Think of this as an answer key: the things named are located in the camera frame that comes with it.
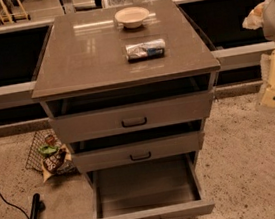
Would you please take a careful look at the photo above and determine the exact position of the grey metal railing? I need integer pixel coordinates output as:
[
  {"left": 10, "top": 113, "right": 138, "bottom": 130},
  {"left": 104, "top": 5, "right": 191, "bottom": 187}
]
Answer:
[{"left": 0, "top": 41, "right": 275, "bottom": 109}]

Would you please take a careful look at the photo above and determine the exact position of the grey bottom drawer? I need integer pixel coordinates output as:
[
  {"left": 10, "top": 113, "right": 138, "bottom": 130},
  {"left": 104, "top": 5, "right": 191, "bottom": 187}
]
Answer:
[{"left": 88, "top": 154, "right": 215, "bottom": 219}]

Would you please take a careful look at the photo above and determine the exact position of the grey drawer cabinet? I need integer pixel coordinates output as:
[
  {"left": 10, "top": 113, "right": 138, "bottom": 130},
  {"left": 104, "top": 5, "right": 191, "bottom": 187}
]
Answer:
[{"left": 20, "top": 0, "right": 235, "bottom": 196}]

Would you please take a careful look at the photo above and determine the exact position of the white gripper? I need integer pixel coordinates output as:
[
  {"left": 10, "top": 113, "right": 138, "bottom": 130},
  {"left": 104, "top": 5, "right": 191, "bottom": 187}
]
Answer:
[{"left": 242, "top": 2, "right": 275, "bottom": 108}]

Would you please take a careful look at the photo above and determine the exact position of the brown snack bag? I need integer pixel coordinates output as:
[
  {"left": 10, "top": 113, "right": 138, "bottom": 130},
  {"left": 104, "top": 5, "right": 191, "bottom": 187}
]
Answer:
[{"left": 41, "top": 148, "right": 72, "bottom": 182}]

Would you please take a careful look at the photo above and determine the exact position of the wire mesh basket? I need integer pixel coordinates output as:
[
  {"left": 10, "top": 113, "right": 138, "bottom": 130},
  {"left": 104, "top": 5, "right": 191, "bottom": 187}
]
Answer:
[{"left": 20, "top": 125, "right": 78, "bottom": 181}]

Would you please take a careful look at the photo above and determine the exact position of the green snack bag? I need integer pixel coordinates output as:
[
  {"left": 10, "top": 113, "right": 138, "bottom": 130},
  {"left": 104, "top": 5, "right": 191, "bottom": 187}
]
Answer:
[{"left": 38, "top": 145, "right": 58, "bottom": 157}]

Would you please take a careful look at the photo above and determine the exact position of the small red can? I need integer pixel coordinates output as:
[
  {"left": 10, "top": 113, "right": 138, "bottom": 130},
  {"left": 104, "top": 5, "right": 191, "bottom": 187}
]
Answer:
[{"left": 44, "top": 134, "right": 56, "bottom": 145}]

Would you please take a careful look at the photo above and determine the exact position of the grey middle drawer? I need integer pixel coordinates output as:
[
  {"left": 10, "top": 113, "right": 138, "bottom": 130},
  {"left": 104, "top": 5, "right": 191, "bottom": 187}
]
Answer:
[{"left": 72, "top": 120, "right": 204, "bottom": 172}]

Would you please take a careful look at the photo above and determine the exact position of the grey top drawer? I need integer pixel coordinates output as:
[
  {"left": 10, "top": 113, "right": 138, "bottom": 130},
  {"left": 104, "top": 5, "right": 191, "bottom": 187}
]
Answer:
[{"left": 47, "top": 73, "right": 212, "bottom": 143}]

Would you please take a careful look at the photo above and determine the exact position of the grey drawer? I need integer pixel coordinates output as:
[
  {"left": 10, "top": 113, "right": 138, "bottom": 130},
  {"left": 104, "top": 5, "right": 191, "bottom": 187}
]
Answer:
[
  {"left": 72, "top": 120, "right": 204, "bottom": 172},
  {"left": 47, "top": 73, "right": 212, "bottom": 143},
  {"left": 88, "top": 154, "right": 215, "bottom": 219}
]

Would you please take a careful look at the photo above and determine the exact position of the white bowl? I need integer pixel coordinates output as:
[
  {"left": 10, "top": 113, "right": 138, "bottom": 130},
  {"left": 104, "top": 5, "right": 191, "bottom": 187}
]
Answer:
[{"left": 114, "top": 6, "right": 149, "bottom": 29}]

